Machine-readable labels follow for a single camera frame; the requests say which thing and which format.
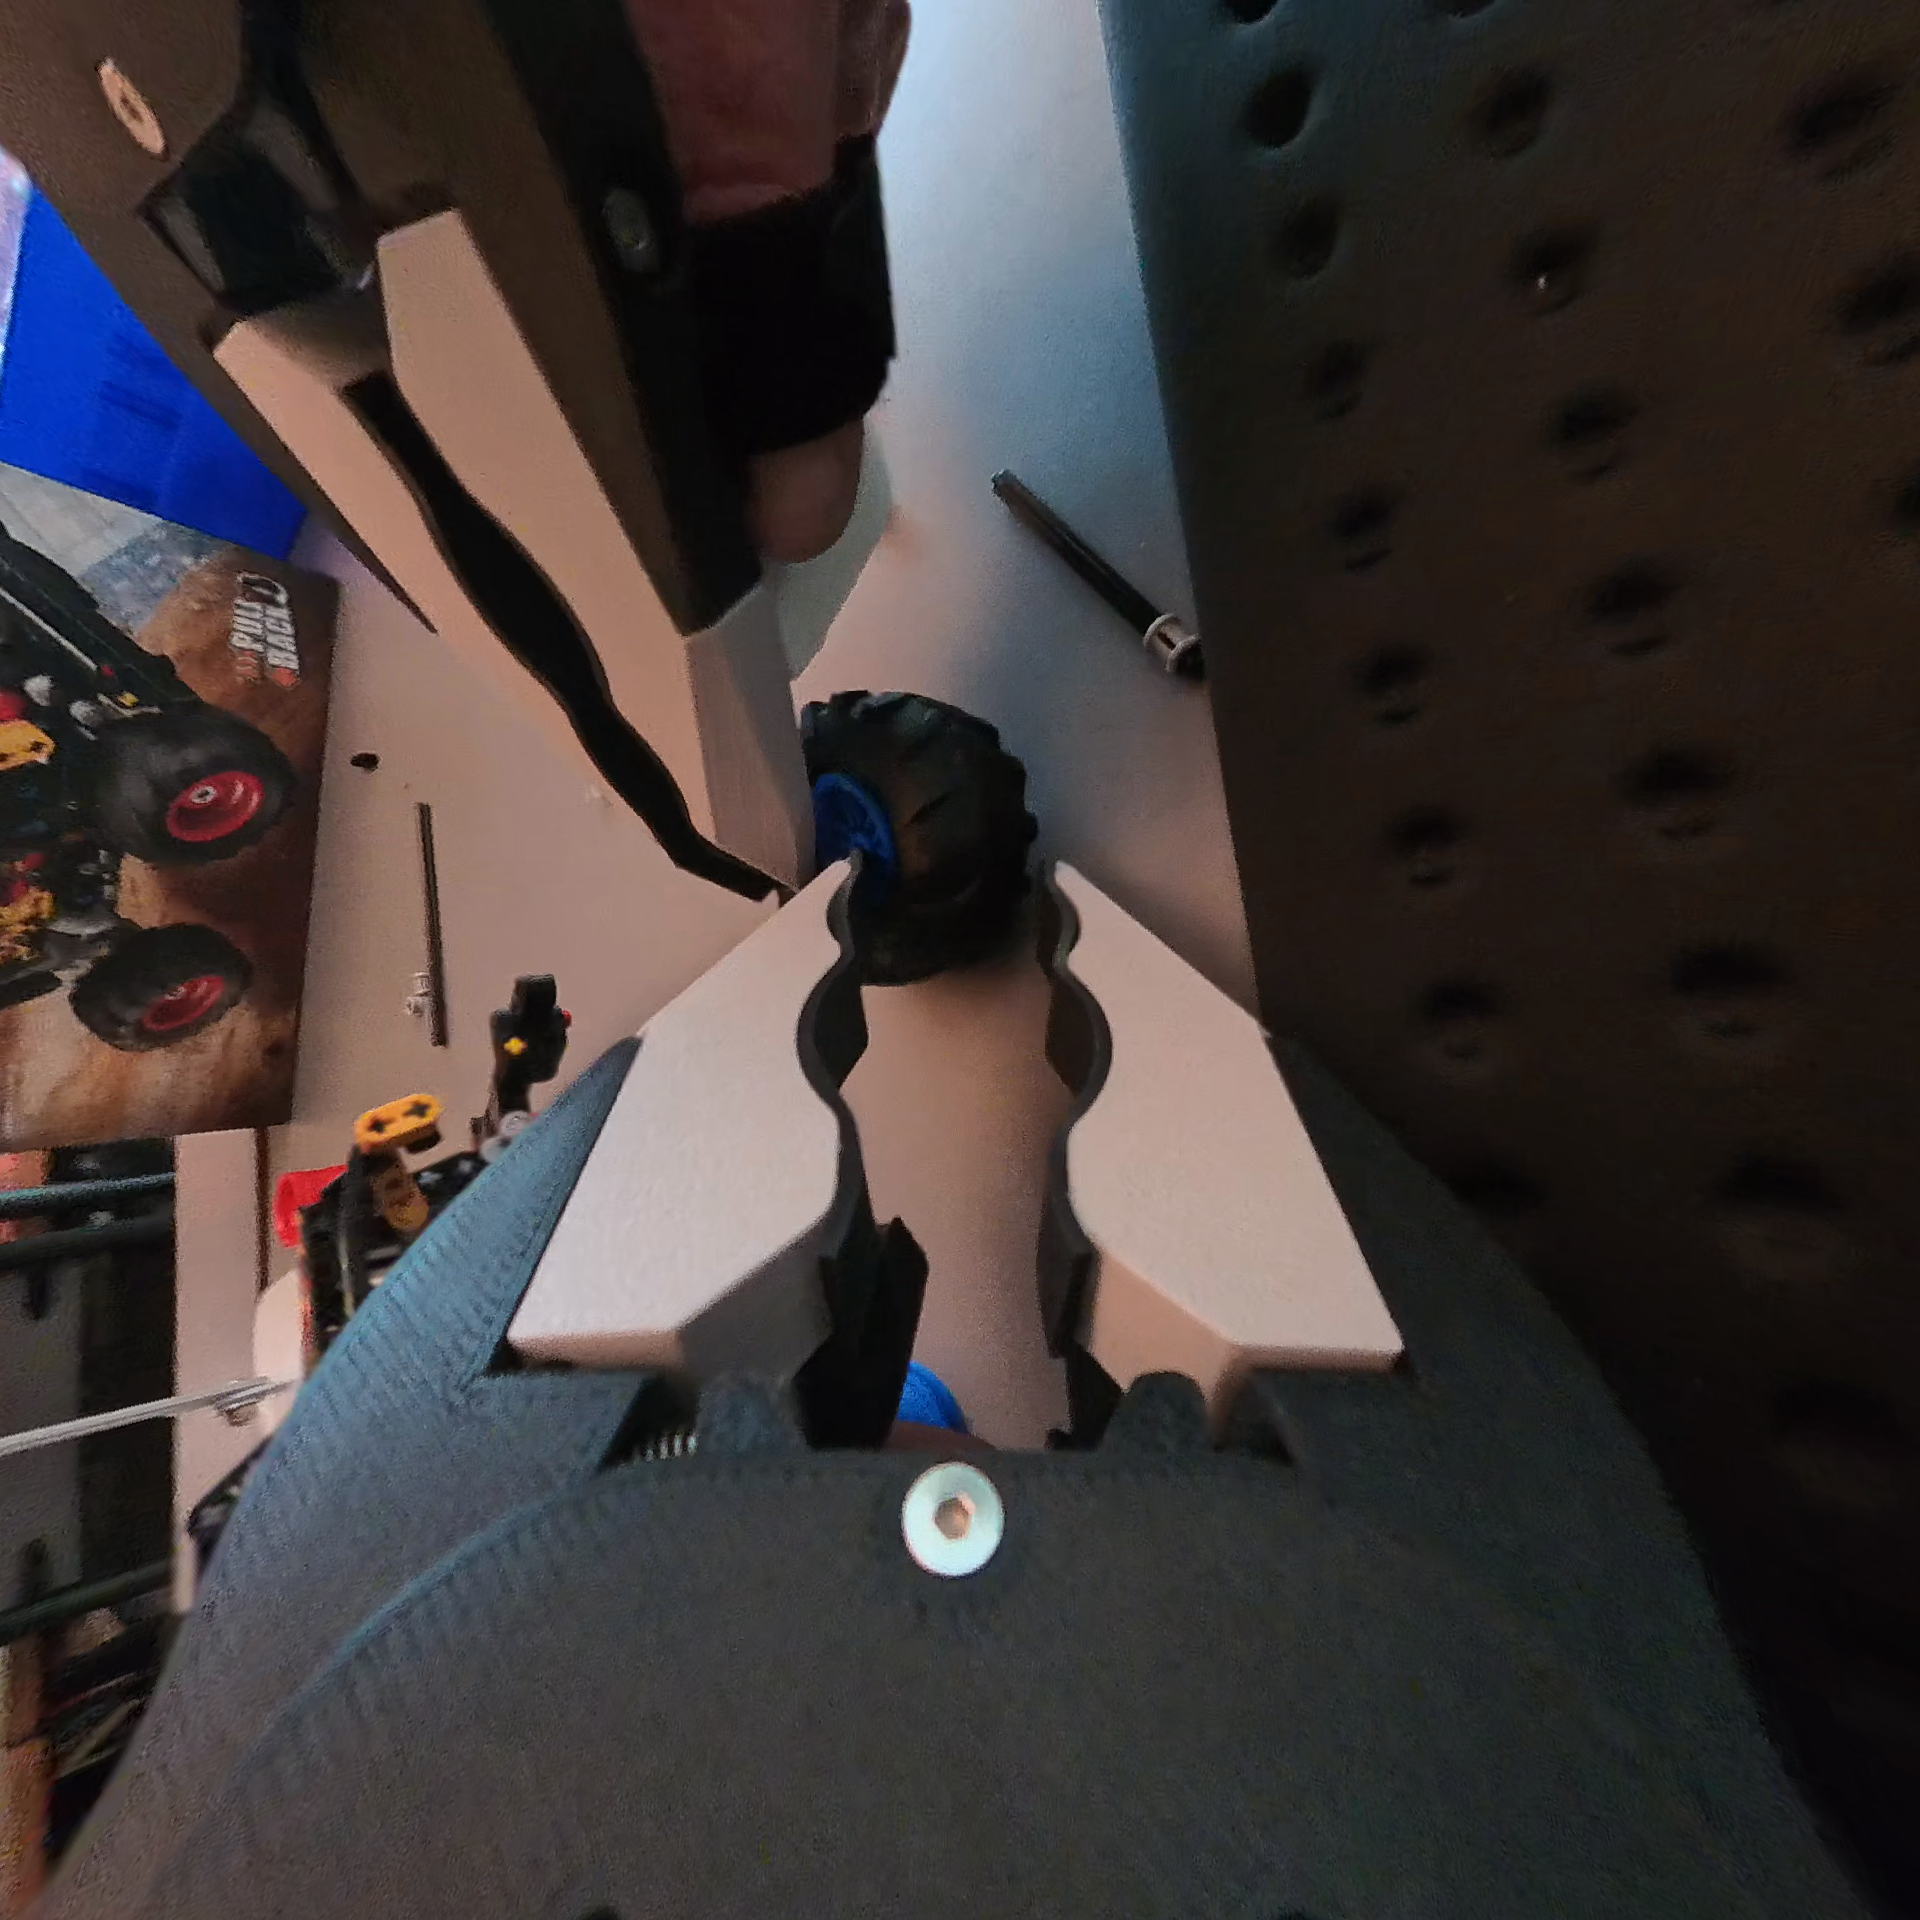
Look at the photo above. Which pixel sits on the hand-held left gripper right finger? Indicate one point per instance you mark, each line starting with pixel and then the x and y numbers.
pixel 1200 1185

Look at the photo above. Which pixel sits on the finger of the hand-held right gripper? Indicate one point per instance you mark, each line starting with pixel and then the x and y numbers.
pixel 525 450
pixel 315 405

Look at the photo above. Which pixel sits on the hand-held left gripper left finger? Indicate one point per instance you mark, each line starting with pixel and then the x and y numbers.
pixel 704 1171

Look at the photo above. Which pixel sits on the toy brick monster truck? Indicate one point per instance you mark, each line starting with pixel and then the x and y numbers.
pixel 374 1245

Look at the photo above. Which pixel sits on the black toy wheel blue rim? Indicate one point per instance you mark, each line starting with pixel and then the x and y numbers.
pixel 961 810

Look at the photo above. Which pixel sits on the grey desk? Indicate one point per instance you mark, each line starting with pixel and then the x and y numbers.
pixel 1021 300

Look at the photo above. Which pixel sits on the blue storage bin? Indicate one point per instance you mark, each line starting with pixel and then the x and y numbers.
pixel 90 391

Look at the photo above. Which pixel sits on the long black axle rod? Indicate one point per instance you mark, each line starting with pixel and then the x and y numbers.
pixel 433 930

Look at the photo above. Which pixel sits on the printed toy truck box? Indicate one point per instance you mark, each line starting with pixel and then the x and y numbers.
pixel 150 901

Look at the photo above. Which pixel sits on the black axle with grey bushing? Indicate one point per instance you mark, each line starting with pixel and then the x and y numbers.
pixel 1081 562

